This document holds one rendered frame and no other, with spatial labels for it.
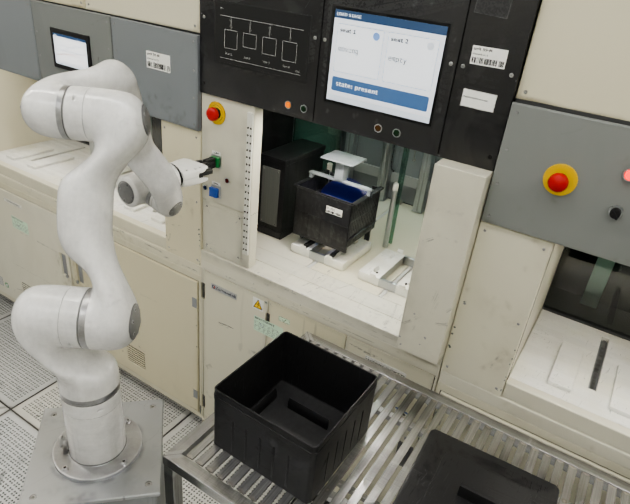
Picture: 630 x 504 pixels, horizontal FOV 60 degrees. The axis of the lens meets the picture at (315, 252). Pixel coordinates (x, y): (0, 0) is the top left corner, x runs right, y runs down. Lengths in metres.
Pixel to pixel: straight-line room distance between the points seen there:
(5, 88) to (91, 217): 1.86
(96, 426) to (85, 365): 0.14
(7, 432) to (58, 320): 1.51
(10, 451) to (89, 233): 1.55
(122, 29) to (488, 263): 1.28
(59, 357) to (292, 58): 0.89
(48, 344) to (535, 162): 1.05
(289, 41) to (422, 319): 0.79
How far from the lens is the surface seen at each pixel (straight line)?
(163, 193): 1.42
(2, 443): 2.56
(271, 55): 1.52
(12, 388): 2.79
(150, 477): 1.33
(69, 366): 1.20
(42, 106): 1.11
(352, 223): 1.76
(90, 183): 1.08
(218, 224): 1.80
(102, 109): 1.07
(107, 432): 1.30
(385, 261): 1.86
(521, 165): 1.27
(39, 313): 1.13
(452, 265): 1.35
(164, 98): 1.80
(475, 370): 1.53
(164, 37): 1.76
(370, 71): 1.36
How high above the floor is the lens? 1.79
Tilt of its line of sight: 29 degrees down
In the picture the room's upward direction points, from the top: 6 degrees clockwise
